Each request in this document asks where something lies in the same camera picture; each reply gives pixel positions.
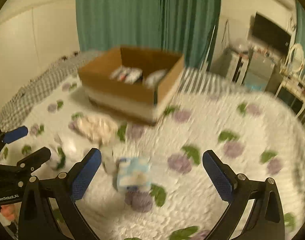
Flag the cream cloth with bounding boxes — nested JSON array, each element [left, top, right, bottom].
[[75, 115, 118, 145]]

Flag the blue cloud tissue pack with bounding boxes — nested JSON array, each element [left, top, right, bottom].
[[116, 157, 151, 193]]

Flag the dark patterned tissue pack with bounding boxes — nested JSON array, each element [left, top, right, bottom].
[[110, 66, 142, 84]]

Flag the white socks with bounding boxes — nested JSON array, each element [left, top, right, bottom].
[[143, 69, 167, 88]]

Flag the orange gloved left hand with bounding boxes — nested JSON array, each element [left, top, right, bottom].
[[0, 204, 17, 226]]

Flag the small clear plastic bottle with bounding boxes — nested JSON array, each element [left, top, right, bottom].
[[100, 145, 117, 175]]

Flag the white floral quilt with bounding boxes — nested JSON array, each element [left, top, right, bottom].
[[0, 79, 305, 239]]

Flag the brown cardboard box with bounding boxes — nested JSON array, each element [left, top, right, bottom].
[[78, 46, 185, 125]]

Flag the white dressing table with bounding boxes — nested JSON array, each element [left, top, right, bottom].
[[265, 66, 305, 124]]

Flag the silver mini fridge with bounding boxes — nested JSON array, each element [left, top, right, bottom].
[[243, 51, 282, 94]]

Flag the white suitcase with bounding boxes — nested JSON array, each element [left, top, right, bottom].
[[211, 48, 249, 86]]

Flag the grey checkered bed sheet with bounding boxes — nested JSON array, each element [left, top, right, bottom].
[[0, 51, 243, 133]]

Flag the white oval vanity mirror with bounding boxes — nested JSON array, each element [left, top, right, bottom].
[[285, 43, 305, 75]]

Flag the teal window curtain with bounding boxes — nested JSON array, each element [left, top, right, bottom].
[[75, 0, 221, 68]]

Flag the black wall television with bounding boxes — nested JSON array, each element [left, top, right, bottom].
[[251, 13, 291, 55]]

